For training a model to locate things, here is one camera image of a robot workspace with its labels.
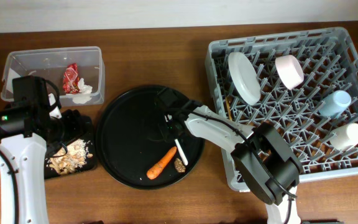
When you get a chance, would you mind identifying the white plastic fork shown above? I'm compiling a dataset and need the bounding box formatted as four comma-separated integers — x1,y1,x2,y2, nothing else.
175,139,188,166

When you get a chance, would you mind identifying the orange carrot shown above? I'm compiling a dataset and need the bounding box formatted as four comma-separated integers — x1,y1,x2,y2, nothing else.
147,146,177,180

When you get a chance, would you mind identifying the brown walnut shell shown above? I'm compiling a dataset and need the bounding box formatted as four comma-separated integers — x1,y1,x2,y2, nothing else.
174,158,186,173

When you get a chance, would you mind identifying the red snack wrapper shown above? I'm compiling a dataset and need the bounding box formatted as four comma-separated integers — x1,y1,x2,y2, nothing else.
63,63,80,94

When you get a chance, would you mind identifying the wooden chopstick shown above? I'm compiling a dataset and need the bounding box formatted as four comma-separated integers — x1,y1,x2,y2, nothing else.
225,97,232,121

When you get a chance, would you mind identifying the grey plate with food scraps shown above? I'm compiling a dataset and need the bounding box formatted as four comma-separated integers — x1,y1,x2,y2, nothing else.
228,52,261,105

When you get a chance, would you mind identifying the pink saucer bowl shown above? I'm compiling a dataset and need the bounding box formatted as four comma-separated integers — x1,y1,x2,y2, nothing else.
275,55,304,90

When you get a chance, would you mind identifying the blue plastic cup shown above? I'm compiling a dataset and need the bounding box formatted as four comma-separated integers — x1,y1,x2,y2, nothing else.
318,90,352,118

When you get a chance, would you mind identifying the cream paper cup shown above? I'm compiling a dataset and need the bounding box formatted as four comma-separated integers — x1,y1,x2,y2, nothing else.
329,123,358,151

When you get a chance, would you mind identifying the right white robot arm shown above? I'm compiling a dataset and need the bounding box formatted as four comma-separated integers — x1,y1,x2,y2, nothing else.
159,104,303,223

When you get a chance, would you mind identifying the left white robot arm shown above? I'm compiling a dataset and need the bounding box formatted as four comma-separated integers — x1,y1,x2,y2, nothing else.
0,106,86,223

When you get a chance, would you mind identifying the clear plastic waste bin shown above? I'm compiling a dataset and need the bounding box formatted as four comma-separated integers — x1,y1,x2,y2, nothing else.
1,46,105,106

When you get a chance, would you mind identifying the grey dishwasher rack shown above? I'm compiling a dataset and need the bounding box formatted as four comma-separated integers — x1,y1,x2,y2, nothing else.
205,27,358,182

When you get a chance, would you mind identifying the black rectangular tray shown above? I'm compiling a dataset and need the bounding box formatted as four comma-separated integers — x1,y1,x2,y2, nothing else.
44,116,97,180

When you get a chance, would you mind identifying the pile of food scraps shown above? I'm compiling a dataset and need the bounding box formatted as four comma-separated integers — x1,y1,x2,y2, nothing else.
46,139,93,175

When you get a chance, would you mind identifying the white crumpled tissue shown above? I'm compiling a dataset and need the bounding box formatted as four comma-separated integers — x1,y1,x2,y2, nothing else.
69,78,93,104

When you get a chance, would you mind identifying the round black serving tray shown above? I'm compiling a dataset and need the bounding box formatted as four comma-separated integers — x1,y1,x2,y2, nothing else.
95,85,205,190

